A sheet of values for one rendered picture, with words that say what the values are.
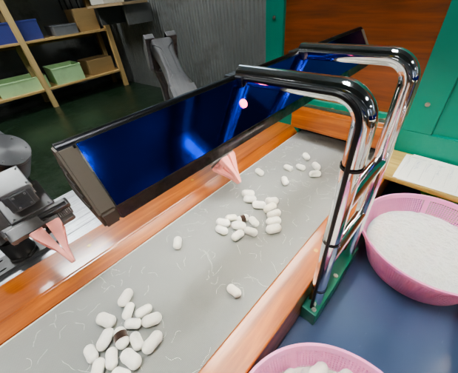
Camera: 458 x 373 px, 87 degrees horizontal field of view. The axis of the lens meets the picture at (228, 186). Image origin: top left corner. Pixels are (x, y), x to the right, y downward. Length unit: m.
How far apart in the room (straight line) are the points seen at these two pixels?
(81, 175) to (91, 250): 0.43
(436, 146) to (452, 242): 0.29
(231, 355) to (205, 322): 0.08
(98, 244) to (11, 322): 0.19
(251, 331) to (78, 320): 0.32
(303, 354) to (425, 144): 0.66
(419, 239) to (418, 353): 0.22
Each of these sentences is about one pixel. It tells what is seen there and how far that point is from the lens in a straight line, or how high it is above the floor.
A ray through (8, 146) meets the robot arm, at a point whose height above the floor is 1.04.
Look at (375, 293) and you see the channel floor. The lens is 0.64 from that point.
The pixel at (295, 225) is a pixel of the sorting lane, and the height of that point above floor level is 0.74.
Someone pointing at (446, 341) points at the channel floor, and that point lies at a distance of 0.64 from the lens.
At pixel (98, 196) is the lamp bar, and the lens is 0.23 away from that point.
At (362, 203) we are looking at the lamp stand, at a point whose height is 0.87.
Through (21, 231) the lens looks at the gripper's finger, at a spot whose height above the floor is 0.93.
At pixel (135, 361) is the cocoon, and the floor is 0.76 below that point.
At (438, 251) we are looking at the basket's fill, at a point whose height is 0.73.
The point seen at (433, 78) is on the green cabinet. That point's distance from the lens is 0.83.
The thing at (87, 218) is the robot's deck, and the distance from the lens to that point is 0.91.
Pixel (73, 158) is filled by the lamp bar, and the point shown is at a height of 1.10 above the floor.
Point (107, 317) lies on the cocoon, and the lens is 0.54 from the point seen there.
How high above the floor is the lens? 1.19
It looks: 39 degrees down
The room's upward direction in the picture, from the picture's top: 7 degrees counter-clockwise
